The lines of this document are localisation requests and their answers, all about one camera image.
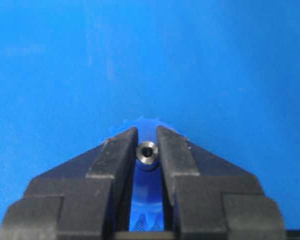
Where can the blue cloth mat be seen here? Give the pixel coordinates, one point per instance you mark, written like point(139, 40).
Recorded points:
point(224, 73)

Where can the blue plastic gear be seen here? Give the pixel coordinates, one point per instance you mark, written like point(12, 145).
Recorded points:
point(150, 209)

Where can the small silver metal shaft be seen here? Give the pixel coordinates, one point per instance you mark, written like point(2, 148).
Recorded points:
point(147, 156)

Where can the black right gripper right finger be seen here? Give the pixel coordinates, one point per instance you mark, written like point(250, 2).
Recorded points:
point(211, 198)

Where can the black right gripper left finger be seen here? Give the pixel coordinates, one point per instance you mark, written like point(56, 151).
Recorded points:
point(85, 198)

